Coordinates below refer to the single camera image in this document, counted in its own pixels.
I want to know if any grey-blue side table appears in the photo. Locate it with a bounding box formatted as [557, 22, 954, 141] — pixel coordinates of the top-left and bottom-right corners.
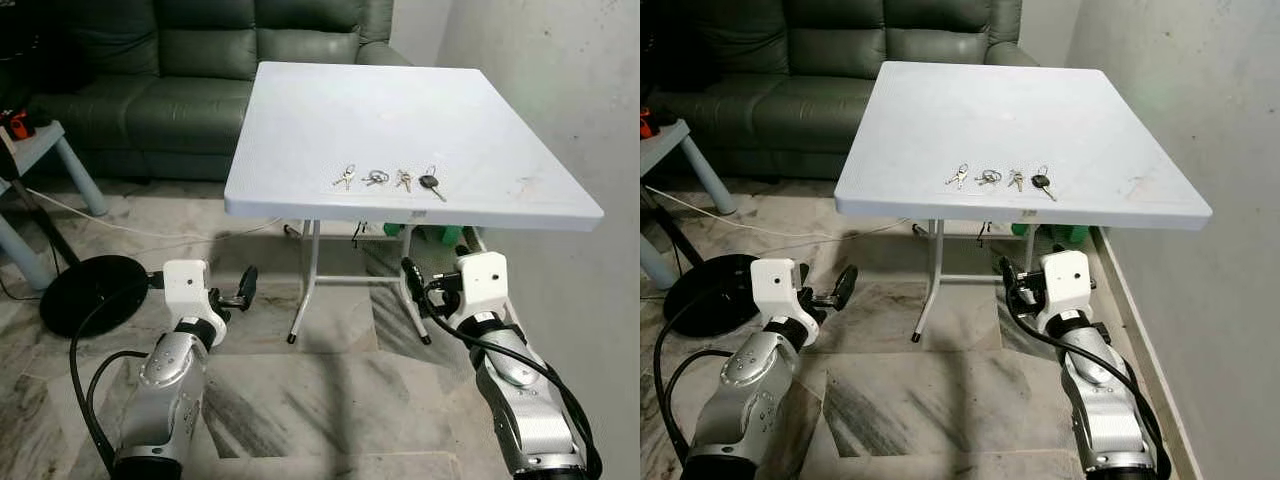
[0, 120, 109, 293]
[640, 118, 738, 291]

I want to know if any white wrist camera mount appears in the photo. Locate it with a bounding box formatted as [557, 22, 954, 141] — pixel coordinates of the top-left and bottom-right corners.
[455, 252, 511, 326]
[750, 258, 818, 336]
[163, 260, 229, 336]
[1035, 250, 1094, 323]

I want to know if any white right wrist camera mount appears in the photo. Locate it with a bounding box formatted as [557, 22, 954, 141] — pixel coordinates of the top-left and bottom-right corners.
[455, 252, 511, 326]
[1035, 250, 1094, 323]

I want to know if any black round-base stand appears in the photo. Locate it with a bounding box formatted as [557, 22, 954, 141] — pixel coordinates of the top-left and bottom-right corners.
[640, 180, 761, 338]
[0, 140, 151, 339]

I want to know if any short black left arm cable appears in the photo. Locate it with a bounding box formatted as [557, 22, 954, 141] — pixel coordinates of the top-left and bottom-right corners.
[664, 348, 736, 463]
[85, 350, 149, 471]

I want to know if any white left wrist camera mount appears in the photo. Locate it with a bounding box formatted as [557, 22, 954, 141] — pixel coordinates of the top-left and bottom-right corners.
[163, 260, 229, 336]
[750, 258, 818, 336]

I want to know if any thin white floor cable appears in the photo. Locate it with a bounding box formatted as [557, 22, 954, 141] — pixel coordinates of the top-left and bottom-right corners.
[645, 185, 911, 241]
[25, 187, 286, 241]

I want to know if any dark green leather sofa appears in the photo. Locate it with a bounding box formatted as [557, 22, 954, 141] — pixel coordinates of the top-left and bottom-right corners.
[650, 0, 1041, 181]
[30, 0, 411, 183]

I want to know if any long black left arm cable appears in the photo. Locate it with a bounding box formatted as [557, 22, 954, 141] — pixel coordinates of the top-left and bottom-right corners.
[68, 272, 166, 476]
[653, 285, 753, 466]

